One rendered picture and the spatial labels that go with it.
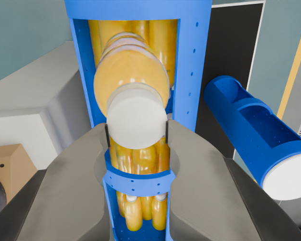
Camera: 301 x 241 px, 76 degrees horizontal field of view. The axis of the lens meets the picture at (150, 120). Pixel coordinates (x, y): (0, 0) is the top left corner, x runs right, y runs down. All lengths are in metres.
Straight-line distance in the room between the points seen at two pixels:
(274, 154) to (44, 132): 0.83
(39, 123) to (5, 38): 1.36
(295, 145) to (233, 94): 0.85
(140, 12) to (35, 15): 1.43
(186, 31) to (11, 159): 0.47
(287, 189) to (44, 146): 0.95
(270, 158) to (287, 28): 1.21
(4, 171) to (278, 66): 1.92
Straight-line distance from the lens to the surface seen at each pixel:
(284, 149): 0.94
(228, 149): 2.05
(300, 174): 1.01
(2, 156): 0.58
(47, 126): 0.54
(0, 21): 1.83
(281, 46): 1.93
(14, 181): 0.57
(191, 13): 0.35
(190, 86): 0.39
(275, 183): 0.99
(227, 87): 1.65
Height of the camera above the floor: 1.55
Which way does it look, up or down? 58 degrees down
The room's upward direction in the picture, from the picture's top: 175 degrees clockwise
